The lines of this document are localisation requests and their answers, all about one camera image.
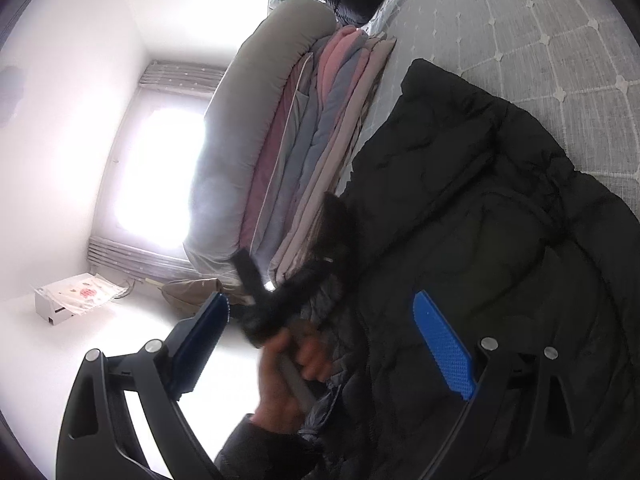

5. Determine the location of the bright window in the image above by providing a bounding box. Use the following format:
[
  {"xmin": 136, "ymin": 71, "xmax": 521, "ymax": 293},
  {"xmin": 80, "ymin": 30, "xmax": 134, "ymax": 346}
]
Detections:
[{"xmin": 111, "ymin": 94, "xmax": 213, "ymax": 252}]

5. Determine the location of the printed white plastic bag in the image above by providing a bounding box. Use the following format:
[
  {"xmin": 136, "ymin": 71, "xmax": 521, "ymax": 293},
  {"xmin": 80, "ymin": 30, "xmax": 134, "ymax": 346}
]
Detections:
[{"xmin": 41, "ymin": 272, "xmax": 127, "ymax": 317}]

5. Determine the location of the white cardboard box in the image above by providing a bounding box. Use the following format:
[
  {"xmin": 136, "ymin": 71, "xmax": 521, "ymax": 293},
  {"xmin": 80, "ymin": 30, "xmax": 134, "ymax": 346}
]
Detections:
[{"xmin": 34, "ymin": 285, "xmax": 83, "ymax": 327}]

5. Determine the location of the person's left hand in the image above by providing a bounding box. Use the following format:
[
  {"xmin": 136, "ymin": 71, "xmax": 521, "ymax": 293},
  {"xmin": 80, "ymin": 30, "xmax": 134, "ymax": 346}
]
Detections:
[{"xmin": 250, "ymin": 331, "xmax": 335, "ymax": 435}]

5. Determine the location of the brown cloth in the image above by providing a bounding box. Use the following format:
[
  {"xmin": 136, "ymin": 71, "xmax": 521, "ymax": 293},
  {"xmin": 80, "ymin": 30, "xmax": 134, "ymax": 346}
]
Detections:
[{"xmin": 161, "ymin": 277, "xmax": 242, "ymax": 320}]

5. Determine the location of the grey quilted mattress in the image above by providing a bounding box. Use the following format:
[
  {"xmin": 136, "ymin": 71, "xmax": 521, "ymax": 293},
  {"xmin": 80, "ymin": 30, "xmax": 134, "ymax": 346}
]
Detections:
[{"xmin": 334, "ymin": 0, "xmax": 640, "ymax": 197}]

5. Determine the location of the large black puffer jacket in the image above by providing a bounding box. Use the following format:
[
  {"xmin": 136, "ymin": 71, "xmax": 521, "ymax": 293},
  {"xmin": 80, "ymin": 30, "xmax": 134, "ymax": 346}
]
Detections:
[{"xmin": 299, "ymin": 58, "xmax": 640, "ymax": 480}]

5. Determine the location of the stack of folded blankets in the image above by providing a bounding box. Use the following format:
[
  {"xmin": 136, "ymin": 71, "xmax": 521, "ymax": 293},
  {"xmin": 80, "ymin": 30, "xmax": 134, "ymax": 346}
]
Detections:
[{"xmin": 239, "ymin": 27, "xmax": 399, "ymax": 288}]

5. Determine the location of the person's left forearm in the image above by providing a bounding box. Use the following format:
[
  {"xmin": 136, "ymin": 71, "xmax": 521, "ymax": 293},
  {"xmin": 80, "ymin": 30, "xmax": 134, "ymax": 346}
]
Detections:
[{"xmin": 214, "ymin": 412, "xmax": 323, "ymax": 480}]

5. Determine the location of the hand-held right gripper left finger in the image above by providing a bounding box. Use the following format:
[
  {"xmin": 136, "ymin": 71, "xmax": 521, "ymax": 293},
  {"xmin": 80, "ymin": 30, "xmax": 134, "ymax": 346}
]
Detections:
[{"xmin": 54, "ymin": 291, "xmax": 236, "ymax": 480}]

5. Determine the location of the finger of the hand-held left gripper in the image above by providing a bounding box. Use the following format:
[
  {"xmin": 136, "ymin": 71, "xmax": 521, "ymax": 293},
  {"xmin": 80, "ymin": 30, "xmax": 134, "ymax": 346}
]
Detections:
[
  {"xmin": 272, "ymin": 257, "xmax": 335, "ymax": 308},
  {"xmin": 231, "ymin": 251, "xmax": 273, "ymax": 308}
]

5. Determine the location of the grey curtain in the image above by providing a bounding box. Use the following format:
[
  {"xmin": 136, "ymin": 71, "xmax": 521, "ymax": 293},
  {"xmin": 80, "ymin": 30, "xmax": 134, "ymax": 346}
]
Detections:
[
  {"xmin": 87, "ymin": 234, "xmax": 201, "ymax": 285},
  {"xmin": 139, "ymin": 59, "xmax": 227, "ymax": 100}
]

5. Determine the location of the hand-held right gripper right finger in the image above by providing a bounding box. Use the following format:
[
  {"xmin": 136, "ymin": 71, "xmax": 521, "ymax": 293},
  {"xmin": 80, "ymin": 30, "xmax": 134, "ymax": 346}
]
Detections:
[{"xmin": 412, "ymin": 290, "xmax": 636, "ymax": 480}]

